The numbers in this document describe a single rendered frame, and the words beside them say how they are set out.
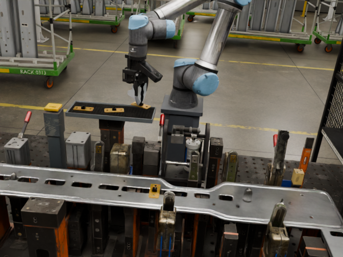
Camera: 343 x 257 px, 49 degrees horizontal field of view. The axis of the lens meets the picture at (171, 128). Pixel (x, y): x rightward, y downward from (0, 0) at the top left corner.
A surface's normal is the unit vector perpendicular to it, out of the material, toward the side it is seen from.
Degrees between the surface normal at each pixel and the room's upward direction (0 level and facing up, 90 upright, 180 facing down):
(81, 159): 90
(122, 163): 90
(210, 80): 97
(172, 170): 0
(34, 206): 0
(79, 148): 90
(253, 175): 0
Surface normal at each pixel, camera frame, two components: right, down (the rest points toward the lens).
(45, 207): 0.06, -0.90
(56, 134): -0.07, 0.43
